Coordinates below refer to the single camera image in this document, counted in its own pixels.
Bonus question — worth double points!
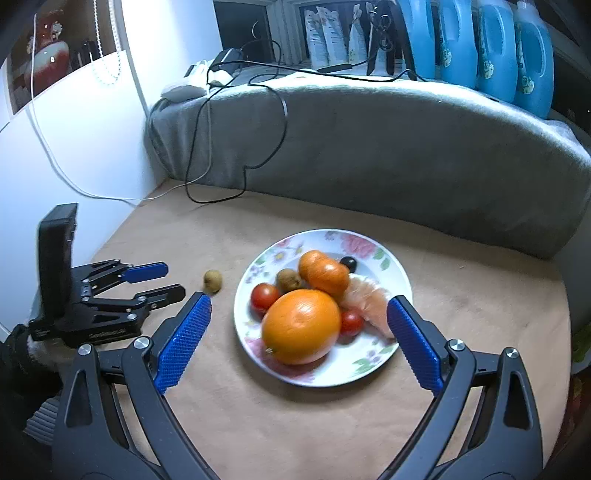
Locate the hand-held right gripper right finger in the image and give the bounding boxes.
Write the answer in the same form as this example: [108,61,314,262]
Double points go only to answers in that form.
[378,295,545,480]

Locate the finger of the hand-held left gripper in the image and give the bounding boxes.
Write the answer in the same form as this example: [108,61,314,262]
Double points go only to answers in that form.
[71,259,170,294]
[83,284,187,326]

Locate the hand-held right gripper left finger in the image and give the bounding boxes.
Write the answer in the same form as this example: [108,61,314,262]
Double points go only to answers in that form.
[52,292,219,480]

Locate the peeled pomelo segment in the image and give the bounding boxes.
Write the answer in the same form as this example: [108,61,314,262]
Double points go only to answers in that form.
[342,273,398,341]

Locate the small red tomato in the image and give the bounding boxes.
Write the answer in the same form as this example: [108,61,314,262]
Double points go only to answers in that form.
[340,310,365,336]

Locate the large red tomato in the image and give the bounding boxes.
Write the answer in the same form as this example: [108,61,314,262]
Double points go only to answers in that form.
[250,283,282,315]

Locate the white floral plate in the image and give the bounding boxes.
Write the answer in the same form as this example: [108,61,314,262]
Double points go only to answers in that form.
[233,229,413,387]

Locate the orange mandarin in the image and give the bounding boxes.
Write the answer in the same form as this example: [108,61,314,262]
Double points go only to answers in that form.
[298,250,335,289]
[318,259,351,301]

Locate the large orange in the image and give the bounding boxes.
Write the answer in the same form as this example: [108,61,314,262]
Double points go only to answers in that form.
[261,289,342,366]

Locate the tan cloth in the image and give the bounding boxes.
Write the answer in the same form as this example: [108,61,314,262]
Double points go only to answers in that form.
[90,178,574,480]

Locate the grey blanket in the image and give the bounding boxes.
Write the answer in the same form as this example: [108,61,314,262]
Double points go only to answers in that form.
[144,73,591,260]

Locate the black power adapter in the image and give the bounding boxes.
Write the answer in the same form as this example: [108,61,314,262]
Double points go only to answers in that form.
[210,48,246,73]

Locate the blue detergent bottle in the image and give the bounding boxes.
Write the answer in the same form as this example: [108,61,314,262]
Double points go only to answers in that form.
[437,0,479,89]
[513,0,555,120]
[398,0,437,80]
[475,0,519,103]

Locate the black scissors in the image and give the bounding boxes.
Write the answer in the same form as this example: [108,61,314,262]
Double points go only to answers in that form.
[368,1,397,52]

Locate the white cable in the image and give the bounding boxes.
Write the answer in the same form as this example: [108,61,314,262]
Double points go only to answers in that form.
[28,11,216,202]

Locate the black cable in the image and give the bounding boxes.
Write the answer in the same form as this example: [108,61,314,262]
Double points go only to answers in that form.
[185,39,419,205]

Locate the white bead chain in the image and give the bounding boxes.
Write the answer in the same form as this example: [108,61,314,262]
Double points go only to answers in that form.
[91,0,123,86]

